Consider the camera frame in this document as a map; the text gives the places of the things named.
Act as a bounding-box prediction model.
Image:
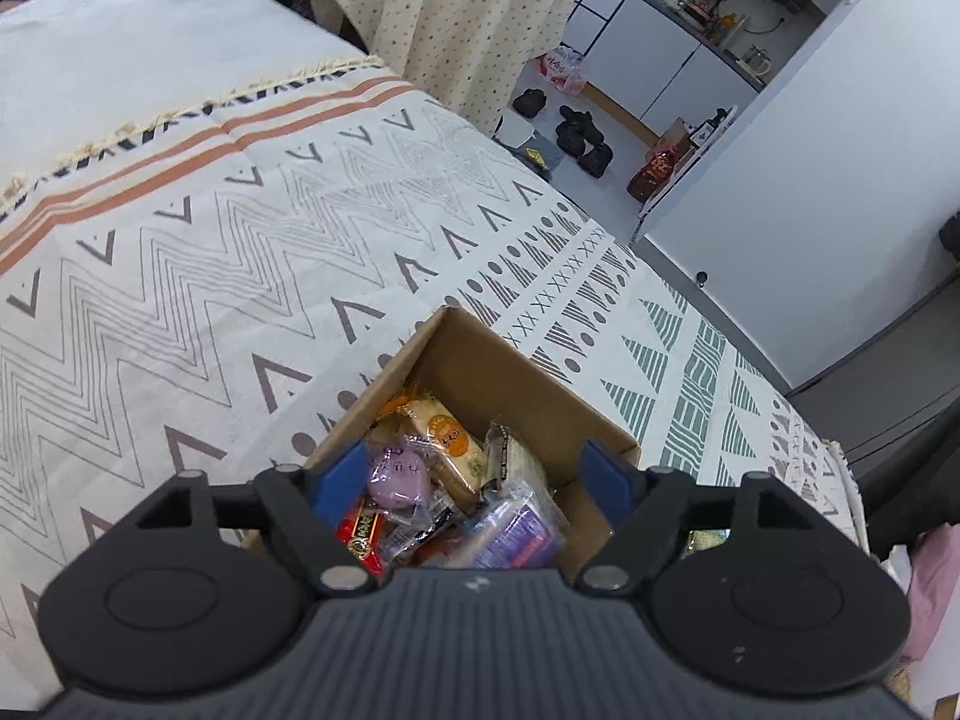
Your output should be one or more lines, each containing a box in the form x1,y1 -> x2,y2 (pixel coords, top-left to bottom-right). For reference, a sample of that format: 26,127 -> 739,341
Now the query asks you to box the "brown cardboard box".
240,305 -> 644,587

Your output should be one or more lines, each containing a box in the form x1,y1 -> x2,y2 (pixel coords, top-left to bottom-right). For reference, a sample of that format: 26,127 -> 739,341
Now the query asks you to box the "purple mochi packet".
366,437 -> 441,520

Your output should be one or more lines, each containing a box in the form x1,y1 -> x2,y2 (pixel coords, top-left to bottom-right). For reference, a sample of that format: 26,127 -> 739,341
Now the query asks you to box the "orange rice cracker packet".
373,388 -> 486,505

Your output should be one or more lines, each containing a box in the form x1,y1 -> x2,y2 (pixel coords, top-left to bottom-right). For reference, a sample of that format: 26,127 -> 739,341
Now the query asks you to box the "white refrigerator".
628,0 -> 960,392

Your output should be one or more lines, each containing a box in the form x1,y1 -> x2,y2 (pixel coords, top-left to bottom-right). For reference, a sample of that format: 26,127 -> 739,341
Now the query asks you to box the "pink cloth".
898,523 -> 960,695

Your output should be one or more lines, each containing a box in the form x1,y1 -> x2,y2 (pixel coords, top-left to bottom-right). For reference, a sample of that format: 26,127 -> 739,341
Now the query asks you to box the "pink plastic bag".
538,43 -> 591,96

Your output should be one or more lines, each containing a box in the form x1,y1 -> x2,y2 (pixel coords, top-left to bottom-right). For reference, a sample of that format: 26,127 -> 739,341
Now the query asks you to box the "white bed sheet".
0,0 -> 385,192

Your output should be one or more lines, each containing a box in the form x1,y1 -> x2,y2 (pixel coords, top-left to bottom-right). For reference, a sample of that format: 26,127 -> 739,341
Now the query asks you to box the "dotted cream cloth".
313,0 -> 580,137

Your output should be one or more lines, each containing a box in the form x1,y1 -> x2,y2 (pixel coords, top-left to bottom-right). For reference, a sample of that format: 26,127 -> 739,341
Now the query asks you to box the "grey kitchen cabinet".
561,0 -> 827,137

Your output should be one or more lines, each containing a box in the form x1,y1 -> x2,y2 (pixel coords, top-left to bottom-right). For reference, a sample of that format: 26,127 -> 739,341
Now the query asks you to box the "long purple cake packet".
456,486 -> 572,572

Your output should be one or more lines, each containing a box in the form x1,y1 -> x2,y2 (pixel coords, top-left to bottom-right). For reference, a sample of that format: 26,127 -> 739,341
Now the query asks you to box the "dark chair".
780,292 -> 960,557

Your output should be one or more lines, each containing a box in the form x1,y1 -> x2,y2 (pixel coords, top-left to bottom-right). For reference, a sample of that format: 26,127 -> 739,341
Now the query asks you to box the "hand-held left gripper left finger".
112,441 -> 383,597

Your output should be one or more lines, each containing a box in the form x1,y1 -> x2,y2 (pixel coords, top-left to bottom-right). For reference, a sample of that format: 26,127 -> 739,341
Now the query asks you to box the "printed blanket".
0,52 -> 871,717

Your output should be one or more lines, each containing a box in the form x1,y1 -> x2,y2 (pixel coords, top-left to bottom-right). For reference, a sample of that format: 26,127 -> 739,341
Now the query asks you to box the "small red snack packet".
336,501 -> 389,578

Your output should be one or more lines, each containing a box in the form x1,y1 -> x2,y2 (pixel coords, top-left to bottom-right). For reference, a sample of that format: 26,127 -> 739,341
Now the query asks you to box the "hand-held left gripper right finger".
577,439 -> 826,597

